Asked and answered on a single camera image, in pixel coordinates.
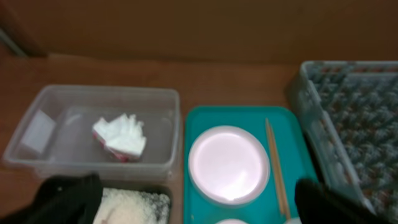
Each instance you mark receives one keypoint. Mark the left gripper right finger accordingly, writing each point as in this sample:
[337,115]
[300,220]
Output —
[319,204]

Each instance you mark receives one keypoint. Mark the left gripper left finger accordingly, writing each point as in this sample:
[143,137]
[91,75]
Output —
[62,200]

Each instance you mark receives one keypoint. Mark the pink bowl with rice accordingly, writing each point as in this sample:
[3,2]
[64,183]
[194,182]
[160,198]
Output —
[231,221]

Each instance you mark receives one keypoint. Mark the white round plate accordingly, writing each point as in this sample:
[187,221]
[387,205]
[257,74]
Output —
[229,166]

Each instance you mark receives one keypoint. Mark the crumpled white paper waste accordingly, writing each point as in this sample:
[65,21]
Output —
[123,137]

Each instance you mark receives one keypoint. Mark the spilled rice pile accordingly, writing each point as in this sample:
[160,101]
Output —
[130,207]

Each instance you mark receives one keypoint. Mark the clear plastic bin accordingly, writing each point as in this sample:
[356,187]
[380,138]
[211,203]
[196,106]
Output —
[55,136]

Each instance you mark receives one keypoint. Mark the wooden chopstick right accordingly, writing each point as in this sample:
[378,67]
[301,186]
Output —
[281,177]

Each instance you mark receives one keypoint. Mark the black tray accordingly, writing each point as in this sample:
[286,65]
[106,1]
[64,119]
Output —
[161,199]

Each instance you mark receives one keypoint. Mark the grey dish rack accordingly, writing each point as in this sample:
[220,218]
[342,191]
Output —
[348,114]

